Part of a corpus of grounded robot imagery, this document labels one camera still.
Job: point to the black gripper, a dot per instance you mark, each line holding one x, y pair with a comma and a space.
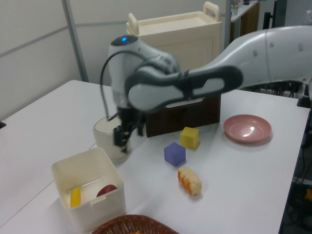
130, 118

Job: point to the red toy apple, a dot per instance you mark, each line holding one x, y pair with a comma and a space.
107, 190

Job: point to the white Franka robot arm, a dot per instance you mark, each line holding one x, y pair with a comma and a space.
243, 56

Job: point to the yellow banana toy fruit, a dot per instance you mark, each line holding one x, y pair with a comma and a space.
75, 197

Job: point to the white square plastic container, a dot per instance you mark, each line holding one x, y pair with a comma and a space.
97, 214

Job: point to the white cup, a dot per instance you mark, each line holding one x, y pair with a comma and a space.
103, 139

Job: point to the purple foam cube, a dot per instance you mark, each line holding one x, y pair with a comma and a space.
174, 154

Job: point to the dark brown drawer unit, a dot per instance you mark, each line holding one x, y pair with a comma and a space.
185, 119

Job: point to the yellow foam cube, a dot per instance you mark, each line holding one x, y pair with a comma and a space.
189, 137

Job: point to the toy bread sandwich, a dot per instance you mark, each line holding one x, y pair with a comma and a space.
191, 182

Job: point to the brown oval wicker basket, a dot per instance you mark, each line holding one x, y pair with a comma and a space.
131, 224

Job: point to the ridged yellow orange toy food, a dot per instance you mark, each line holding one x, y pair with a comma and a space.
137, 232

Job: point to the pink plastic plate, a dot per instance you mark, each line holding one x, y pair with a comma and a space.
246, 128

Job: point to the black object at table edge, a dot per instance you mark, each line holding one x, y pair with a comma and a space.
2, 124

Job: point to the background wooden desk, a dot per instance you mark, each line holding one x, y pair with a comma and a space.
246, 17

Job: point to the clear plastic bottle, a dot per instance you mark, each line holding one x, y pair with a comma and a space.
307, 17

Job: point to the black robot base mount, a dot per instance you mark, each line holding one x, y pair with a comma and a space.
304, 101

